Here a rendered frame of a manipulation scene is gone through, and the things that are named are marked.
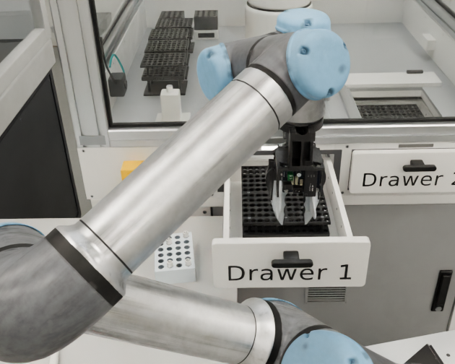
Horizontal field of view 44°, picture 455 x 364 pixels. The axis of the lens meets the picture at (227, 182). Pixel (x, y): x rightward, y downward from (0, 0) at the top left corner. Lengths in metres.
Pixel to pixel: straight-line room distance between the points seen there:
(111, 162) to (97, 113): 0.13
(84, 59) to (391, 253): 0.91
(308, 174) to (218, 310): 0.24
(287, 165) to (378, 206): 0.63
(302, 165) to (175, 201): 0.33
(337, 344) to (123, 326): 0.27
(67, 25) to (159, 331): 0.72
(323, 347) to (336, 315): 0.93
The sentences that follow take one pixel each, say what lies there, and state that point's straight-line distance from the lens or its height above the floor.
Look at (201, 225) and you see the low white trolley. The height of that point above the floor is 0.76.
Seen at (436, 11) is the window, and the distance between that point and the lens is 1.27.
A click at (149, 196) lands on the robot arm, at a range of 0.55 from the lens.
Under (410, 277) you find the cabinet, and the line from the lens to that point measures 1.63.
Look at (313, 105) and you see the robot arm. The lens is 0.81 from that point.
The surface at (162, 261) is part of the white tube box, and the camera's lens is 1.21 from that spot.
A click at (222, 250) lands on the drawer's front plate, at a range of 1.04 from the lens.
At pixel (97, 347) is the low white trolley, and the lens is 1.11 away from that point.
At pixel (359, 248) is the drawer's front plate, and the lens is 1.06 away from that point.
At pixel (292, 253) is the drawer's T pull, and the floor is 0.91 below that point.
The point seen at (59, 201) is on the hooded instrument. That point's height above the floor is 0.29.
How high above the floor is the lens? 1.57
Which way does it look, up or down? 33 degrees down
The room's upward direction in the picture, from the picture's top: 2 degrees counter-clockwise
